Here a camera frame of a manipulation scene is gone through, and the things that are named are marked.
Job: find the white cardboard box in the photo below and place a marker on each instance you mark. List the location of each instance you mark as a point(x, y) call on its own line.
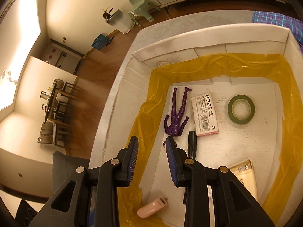
point(236, 146)

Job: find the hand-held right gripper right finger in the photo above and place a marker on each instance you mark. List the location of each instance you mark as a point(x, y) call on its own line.
point(171, 160)

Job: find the blue plaid cloth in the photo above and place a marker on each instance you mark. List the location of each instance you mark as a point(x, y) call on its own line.
point(277, 21)

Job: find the dining table with chairs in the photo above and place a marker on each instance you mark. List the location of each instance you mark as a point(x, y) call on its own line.
point(53, 108)

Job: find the yellow plastic film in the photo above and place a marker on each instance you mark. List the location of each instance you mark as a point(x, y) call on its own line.
point(161, 75)

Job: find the white trash bin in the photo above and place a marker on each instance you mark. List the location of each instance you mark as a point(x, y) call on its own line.
point(120, 21)

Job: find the pink stapler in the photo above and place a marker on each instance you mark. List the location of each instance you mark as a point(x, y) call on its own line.
point(151, 209)

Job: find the purple toy figure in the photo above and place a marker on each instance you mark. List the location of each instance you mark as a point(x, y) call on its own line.
point(175, 120)

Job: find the cream printed packet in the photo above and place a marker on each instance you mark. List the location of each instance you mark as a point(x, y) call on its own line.
point(246, 177)

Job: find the blue plastic basket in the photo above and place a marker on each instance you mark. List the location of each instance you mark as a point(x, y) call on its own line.
point(100, 42)

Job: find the green tape roll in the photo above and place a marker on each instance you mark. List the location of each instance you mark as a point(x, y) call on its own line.
point(233, 113)

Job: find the black marker pen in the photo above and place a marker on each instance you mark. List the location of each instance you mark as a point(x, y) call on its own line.
point(192, 144)

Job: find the white staples box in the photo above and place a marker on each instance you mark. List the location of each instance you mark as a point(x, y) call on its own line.
point(204, 114)

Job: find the green plastic chair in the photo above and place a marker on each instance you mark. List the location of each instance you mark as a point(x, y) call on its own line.
point(139, 7)

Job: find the ceiling light panel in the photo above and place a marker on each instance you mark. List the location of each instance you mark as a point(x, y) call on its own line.
point(21, 52)

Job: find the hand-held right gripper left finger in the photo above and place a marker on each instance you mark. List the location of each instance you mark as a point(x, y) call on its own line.
point(133, 160)

